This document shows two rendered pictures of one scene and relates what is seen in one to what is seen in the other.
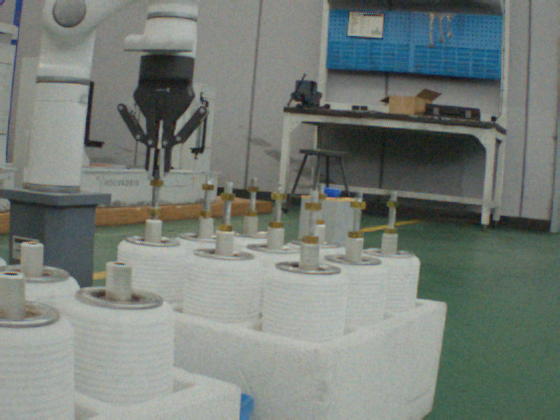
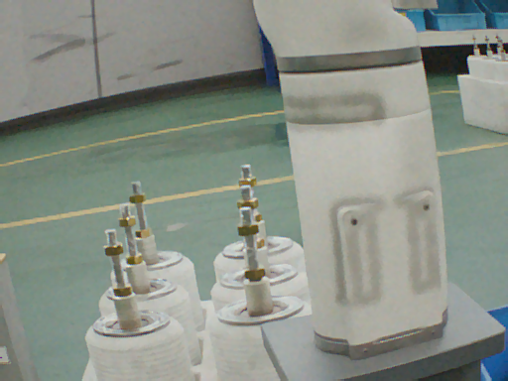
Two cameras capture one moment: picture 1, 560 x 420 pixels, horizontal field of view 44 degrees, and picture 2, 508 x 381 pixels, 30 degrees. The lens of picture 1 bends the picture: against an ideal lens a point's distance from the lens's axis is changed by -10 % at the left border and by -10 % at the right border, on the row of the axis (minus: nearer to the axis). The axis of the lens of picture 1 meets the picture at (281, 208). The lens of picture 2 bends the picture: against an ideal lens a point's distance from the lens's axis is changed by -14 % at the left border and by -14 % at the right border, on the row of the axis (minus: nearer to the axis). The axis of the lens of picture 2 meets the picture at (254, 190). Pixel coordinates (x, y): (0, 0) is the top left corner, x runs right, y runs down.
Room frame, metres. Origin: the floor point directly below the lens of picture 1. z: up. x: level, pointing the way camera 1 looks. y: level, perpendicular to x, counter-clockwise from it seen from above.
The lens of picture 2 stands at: (1.51, 0.88, 0.52)
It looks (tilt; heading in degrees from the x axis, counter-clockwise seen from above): 10 degrees down; 240
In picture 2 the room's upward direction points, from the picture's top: 8 degrees counter-clockwise
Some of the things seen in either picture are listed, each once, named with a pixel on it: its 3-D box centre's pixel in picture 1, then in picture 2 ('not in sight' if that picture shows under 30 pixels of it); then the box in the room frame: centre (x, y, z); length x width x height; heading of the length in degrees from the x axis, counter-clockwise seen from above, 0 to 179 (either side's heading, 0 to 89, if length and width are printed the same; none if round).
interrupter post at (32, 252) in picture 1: (31, 261); not in sight; (0.65, 0.23, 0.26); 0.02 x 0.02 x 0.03
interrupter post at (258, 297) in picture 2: (205, 229); (258, 298); (1.08, 0.11, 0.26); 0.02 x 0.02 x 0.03
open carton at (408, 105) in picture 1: (410, 104); not in sight; (5.59, -0.92, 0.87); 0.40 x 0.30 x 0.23; 52
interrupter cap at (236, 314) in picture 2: (204, 238); (260, 311); (1.08, 0.11, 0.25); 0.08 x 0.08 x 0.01
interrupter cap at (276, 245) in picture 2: (352, 260); (257, 248); (0.96, -0.10, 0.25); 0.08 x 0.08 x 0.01
